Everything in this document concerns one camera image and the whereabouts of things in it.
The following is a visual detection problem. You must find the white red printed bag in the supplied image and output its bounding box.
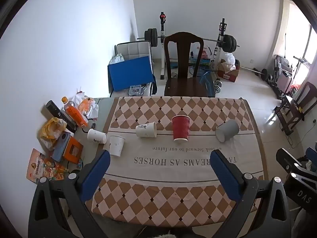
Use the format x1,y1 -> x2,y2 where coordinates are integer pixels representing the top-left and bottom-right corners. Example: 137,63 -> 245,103
190,42 -> 213,65

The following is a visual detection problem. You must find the crumpled white paper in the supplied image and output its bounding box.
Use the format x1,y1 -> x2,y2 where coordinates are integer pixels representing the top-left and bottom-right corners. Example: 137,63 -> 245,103
72,93 -> 100,120

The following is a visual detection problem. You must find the orange box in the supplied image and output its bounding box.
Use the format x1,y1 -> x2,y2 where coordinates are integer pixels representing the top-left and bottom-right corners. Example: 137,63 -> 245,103
63,136 -> 84,164

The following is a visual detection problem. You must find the brown wooden chair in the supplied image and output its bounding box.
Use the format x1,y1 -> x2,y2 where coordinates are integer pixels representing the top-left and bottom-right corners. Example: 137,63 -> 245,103
274,81 -> 317,136

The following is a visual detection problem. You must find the long black box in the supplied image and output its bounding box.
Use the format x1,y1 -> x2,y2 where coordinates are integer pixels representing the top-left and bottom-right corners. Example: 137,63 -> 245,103
46,100 -> 77,133

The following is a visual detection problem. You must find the white barbell rack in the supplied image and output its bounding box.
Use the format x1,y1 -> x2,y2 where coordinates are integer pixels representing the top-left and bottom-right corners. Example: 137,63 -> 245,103
158,12 -> 228,80

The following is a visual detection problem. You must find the clear plastic box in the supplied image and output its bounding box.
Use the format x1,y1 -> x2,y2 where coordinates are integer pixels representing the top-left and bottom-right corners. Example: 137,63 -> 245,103
128,85 -> 145,97

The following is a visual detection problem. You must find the white speckled paper cup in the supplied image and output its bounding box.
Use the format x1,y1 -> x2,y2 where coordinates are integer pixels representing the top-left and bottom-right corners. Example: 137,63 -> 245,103
109,135 -> 125,157

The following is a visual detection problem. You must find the white padded chair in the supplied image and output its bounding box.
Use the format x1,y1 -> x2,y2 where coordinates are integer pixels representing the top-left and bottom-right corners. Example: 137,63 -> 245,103
115,41 -> 154,97

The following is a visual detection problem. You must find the cardboard box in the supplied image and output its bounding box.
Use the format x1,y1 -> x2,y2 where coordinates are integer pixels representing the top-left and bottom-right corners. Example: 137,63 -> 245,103
217,59 -> 240,83

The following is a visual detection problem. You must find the grey-blue flat box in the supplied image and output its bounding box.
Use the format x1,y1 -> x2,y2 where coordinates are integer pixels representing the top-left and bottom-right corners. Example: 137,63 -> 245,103
52,132 -> 72,162

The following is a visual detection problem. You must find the colourful snack packet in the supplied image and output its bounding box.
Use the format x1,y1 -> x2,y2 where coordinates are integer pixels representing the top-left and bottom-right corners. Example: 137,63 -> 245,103
26,148 -> 70,184

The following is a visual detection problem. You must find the red ribbed paper cup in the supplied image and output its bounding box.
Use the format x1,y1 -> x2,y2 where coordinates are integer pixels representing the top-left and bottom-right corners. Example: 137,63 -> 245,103
172,115 -> 191,143

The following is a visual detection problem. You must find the blue board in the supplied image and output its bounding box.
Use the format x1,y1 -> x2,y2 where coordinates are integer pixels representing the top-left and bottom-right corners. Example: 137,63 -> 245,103
107,56 -> 154,92

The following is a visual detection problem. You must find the orange drink bottle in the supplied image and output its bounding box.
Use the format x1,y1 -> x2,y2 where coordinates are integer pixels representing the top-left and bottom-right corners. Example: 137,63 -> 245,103
61,97 -> 89,128

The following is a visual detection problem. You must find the crumpled clear plastic bag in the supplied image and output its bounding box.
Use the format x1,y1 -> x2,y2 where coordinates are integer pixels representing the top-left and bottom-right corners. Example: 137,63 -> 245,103
109,54 -> 125,65

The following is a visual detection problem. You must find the barbell with small plates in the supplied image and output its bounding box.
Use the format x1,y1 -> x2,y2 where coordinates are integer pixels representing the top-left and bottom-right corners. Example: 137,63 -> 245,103
240,66 -> 274,83

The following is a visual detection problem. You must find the black barbell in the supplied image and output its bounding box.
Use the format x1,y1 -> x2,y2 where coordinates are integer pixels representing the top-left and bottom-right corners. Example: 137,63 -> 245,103
137,28 -> 240,53

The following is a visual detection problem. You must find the dark wooden chair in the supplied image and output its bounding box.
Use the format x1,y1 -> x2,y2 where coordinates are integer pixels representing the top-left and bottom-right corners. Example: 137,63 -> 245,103
163,32 -> 215,98

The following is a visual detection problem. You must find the checkered tablecloth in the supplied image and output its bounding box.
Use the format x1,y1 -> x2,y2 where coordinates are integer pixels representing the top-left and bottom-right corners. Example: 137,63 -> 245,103
91,96 -> 265,226

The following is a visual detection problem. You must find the yellow plastic bag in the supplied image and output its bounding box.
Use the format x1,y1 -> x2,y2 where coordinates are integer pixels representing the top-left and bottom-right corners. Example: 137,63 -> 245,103
40,117 -> 67,151

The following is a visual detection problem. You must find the white plastic bag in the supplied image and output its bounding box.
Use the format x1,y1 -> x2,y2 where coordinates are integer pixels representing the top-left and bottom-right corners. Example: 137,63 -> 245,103
223,53 -> 236,70

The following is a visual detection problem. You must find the white printed paper cup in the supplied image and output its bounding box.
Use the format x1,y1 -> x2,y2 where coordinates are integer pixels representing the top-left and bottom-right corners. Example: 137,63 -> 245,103
135,122 -> 158,138

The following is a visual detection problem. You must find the chrome dumbbell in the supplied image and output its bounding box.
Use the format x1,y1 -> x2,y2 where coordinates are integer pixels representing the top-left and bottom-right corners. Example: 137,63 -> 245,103
213,78 -> 224,94

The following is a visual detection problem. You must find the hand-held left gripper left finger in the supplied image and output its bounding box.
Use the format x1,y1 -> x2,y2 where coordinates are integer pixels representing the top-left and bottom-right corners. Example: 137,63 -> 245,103
28,150 -> 111,238

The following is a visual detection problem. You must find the grey cup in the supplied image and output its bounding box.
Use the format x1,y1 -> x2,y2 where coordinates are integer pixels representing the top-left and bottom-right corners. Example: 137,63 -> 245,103
215,119 -> 240,143

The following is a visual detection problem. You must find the orange and white wrapper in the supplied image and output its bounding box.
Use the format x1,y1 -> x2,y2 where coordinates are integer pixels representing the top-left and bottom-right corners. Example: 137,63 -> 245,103
77,97 -> 96,116

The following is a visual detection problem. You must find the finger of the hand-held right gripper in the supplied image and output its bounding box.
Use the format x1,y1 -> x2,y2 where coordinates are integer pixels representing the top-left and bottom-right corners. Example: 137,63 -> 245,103
305,147 -> 317,170
276,148 -> 303,172

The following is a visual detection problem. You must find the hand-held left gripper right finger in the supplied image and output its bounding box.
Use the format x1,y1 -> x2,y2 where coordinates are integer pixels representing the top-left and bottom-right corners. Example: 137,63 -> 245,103
210,149 -> 292,238

